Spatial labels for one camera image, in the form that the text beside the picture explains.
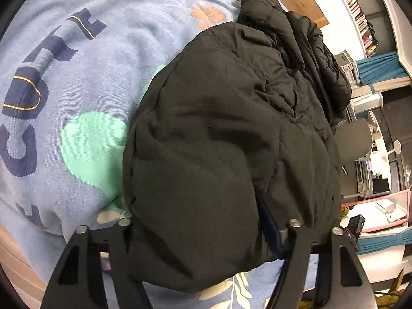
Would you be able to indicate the white round lamp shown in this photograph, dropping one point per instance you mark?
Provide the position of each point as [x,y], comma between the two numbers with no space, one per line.
[396,147]

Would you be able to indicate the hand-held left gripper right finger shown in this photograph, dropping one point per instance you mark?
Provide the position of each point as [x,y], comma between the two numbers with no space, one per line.
[273,231]

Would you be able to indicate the blue printed quilt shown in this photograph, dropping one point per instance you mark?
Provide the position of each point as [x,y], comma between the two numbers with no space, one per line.
[80,70]

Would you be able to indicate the grey chair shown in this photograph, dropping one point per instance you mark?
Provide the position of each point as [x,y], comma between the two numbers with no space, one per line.
[350,138]

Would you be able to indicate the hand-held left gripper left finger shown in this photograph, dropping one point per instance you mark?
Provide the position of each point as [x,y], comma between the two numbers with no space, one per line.
[117,247]

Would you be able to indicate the row of books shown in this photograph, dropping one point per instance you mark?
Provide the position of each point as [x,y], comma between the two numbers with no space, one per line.
[357,16]

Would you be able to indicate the grey printer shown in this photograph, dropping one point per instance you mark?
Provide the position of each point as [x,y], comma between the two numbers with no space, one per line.
[346,62]

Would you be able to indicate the black hooded puffer coat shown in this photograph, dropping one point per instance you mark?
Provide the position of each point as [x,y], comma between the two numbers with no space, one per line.
[209,135]

